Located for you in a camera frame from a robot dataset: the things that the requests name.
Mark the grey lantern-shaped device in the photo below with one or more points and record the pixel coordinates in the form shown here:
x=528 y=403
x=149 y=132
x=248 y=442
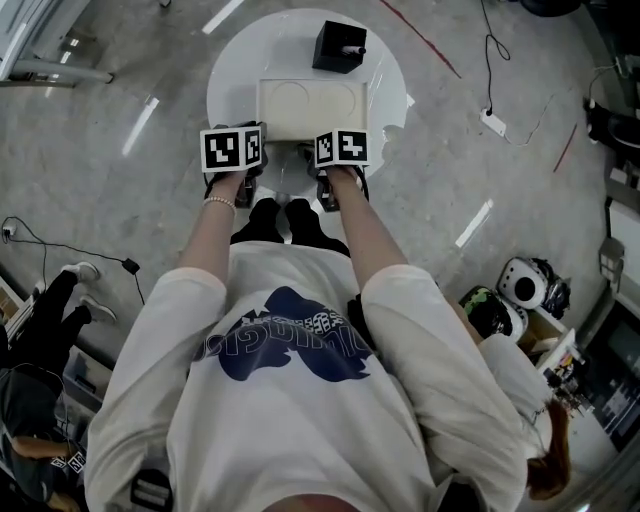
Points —
x=612 y=257

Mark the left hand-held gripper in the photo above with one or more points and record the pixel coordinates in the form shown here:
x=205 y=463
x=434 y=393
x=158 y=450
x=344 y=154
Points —
x=220 y=150

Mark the person's black trousers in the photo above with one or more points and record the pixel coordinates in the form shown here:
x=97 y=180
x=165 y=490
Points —
x=262 y=220

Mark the long red floor strip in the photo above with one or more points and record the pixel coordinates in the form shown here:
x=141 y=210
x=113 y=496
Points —
x=425 y=43

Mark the black bag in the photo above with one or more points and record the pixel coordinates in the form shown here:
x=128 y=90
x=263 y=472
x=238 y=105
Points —
x=557 y=295

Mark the white rounded backpack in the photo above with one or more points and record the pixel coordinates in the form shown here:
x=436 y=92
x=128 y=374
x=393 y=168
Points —
x=520 y=320

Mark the black power adapter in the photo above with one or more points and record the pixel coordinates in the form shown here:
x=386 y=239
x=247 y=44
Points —
x=131 y=266

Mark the white table frame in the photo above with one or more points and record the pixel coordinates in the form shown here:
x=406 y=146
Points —
x=65 y=76

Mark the cardboard box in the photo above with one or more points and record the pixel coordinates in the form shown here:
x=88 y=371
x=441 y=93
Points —
x=542 y=330

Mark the person's right forearm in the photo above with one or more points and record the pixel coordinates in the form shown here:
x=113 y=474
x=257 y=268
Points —
x=365 y=235

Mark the short red floor strip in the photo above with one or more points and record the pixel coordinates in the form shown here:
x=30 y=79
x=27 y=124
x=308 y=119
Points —
x=565 y=148

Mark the black square pen holder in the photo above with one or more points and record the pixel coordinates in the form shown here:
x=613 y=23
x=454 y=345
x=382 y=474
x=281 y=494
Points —
x=330 y=55

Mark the cluttered white desk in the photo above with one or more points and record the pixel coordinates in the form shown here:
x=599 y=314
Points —
x=560 y=350

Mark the white printed T-shirt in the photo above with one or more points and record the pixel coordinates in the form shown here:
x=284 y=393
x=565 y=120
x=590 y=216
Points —
x=300 y=425

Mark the clear storage bins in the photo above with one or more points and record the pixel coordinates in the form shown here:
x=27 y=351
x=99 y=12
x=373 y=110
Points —
x=82 y=380

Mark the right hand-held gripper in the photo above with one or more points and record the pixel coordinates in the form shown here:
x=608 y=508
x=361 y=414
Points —
x=350 y=147

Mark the black harness buckle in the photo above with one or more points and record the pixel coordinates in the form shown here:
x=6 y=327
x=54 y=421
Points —
x=150 y=492

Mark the white power strip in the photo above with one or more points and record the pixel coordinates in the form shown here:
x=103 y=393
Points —
x=494 y=121

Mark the white cabinet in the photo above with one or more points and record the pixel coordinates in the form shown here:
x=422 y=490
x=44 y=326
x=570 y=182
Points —
x=625 y=225

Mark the dark monitor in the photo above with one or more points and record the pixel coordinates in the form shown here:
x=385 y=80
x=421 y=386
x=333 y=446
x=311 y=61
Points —
x=620 y=350

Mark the person's left forearm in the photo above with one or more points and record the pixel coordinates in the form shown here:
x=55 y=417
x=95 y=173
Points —
x=215 y=230

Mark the cream drawer box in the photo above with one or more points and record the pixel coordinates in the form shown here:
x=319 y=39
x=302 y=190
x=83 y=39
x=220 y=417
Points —
x=310 y=105

